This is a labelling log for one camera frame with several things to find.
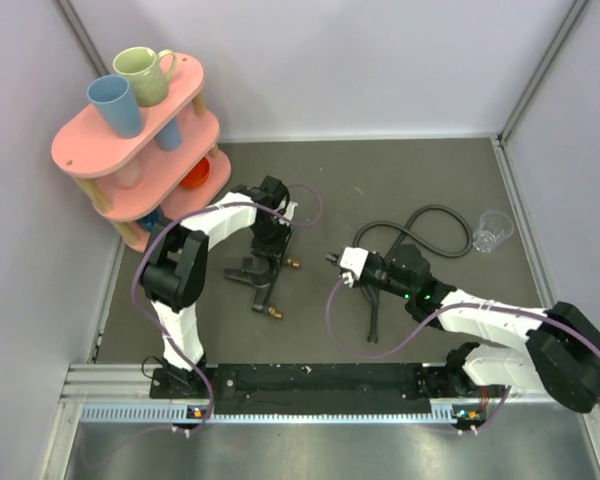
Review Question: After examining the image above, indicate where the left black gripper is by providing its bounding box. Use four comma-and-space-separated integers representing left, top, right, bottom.
250, 216, 294, 268

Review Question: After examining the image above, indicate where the black fitting with brass connectors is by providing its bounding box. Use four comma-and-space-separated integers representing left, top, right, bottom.
223, 257, 301, 320

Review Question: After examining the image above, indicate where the black rubber hose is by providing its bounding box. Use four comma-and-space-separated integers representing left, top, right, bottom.
324, 203, 474, 345

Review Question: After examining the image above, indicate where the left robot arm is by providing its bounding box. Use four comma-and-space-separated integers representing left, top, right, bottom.
139, 176, 297, 397

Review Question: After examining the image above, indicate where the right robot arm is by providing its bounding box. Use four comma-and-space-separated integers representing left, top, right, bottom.
341, 245, 600, 413

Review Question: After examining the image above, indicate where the orange bowl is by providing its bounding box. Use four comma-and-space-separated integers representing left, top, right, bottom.
179, 157, 211, 189

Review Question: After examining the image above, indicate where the dark blue cup bottom shelf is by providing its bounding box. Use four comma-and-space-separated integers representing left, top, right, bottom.
136, 207, 164, 233

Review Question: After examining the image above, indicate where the clear plastic cup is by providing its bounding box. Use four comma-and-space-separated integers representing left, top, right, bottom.
473, 210, 515, 253

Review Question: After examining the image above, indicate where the small blue cup middle shelf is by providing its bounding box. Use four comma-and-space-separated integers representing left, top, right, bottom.
155, 117, 182, 152

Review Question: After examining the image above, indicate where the pink three-tier shelf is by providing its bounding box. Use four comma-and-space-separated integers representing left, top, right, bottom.
51, 53, 231, 252

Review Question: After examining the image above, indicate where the translucent pink cup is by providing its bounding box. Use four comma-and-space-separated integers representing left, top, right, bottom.
113, 158, 142, 189

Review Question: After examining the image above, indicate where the blue plastic tumbler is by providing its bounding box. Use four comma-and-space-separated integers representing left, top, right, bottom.
87, 75, 144, 138

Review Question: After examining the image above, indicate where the green ceramic mug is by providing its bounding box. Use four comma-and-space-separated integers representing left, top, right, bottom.
112, 46, 177, 108

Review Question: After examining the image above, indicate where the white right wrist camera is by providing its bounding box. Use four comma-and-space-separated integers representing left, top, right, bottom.
337, 246, 369, 288

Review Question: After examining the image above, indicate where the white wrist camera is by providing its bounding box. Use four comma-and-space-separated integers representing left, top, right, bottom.
337, 246, 369, 288
278, 200, 298, 225

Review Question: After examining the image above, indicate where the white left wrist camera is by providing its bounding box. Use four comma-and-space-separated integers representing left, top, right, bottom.
278, 200, 298, 225

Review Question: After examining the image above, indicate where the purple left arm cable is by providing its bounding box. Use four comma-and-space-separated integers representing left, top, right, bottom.
131, 182, 324, 436

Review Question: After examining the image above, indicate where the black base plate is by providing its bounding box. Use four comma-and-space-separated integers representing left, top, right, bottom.
149, 362, 481, 415

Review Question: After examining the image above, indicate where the grey slotted cable duct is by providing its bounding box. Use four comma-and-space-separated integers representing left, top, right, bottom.
79, 400, 457, 426

